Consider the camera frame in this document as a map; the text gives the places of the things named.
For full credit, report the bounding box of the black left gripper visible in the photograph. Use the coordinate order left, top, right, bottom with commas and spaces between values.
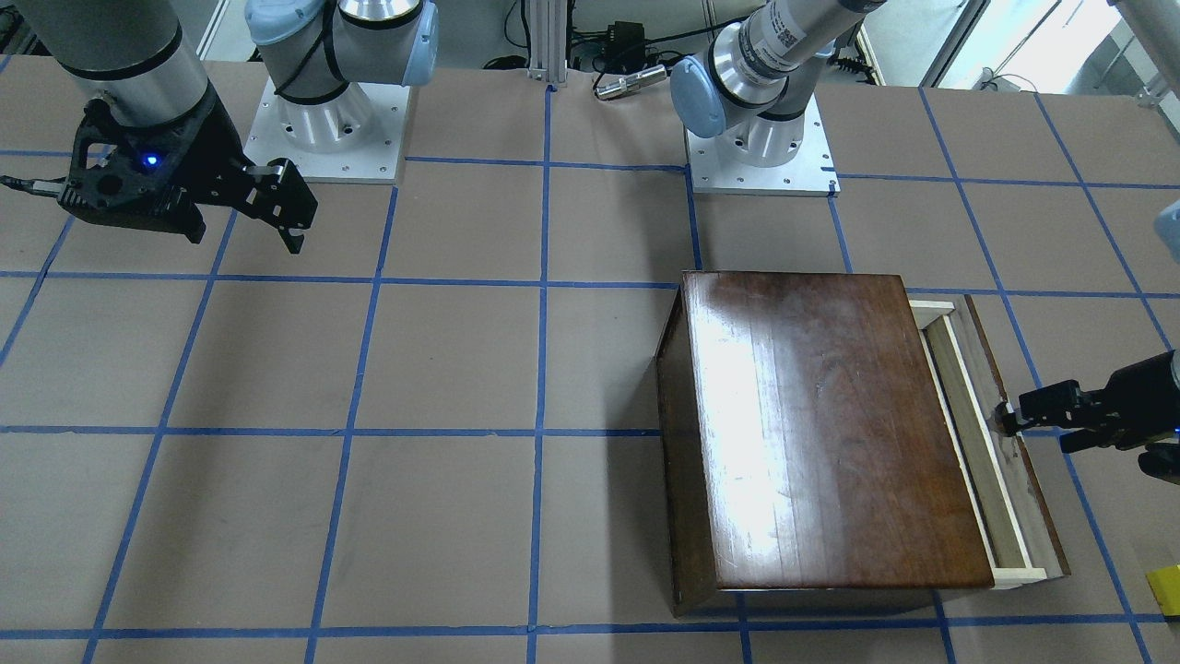
992, 351, 1179, 484

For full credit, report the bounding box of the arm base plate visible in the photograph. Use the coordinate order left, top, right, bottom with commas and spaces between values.
244, 80, 417, 185
684, 97, 843, 196

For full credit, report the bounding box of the silver cylindrical connector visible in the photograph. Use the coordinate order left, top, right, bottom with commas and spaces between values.
594, 65, 669, 101

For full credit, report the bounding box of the dark wooden drawer cabinet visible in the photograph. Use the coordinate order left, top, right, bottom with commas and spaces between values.
655, 270, 996, 617

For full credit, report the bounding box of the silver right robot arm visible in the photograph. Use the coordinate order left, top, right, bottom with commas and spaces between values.
4, 1, 440, 254

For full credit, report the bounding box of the aluminium frame post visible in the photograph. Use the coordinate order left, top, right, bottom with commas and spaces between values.
520, 1, 572, 88

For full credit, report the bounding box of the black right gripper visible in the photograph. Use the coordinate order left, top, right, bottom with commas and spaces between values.
55, 88, 319, 254

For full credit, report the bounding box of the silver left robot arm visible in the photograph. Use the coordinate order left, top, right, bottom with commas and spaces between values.
671, 1, 1176, 484

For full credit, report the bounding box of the yellow block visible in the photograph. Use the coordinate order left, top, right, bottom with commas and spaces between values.
1145, 564, 1180, 619

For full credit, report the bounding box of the light wooden drawer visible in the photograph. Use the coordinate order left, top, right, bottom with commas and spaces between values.
909, 295, 1071, 591

